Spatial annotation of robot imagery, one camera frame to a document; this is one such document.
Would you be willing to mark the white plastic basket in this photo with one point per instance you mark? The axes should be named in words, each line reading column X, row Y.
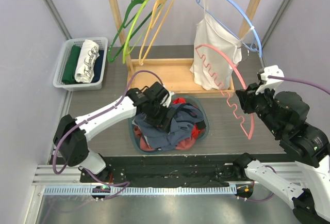
column 63, row 57

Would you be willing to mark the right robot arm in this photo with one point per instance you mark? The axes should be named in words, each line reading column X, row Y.
column 285, row 114

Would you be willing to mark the green folded shirt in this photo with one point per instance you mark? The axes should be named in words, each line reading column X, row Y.
column 70, row 66

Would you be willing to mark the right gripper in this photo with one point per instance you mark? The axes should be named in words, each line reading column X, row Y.
column 247, row 101

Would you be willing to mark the teal plastic tub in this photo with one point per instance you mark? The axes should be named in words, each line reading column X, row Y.
column 131, row 133

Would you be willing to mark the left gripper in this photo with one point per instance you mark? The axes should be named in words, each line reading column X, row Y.
column 162, row 122

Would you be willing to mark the white tank top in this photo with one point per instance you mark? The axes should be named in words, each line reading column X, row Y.
column 210, row 69

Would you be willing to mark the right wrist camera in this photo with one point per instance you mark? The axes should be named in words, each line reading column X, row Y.
column 270, row 77

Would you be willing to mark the navy tank top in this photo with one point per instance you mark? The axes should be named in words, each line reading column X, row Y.
column 185, row 113

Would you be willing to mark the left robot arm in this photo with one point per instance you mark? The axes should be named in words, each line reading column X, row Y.
column 73, row 134

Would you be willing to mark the green plastic hanger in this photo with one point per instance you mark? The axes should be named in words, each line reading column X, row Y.
column 121, row 25

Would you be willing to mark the yellow hanger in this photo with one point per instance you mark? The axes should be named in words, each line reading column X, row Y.
column 156, row 13

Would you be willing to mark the navy folded shirt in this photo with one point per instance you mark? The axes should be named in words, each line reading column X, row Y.
column 98, row 67

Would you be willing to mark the maroon graphic tank top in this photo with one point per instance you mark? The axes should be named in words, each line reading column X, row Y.
column 152, row 139

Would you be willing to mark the wooden clothes rack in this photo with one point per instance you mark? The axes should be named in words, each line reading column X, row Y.
column 175, row 73

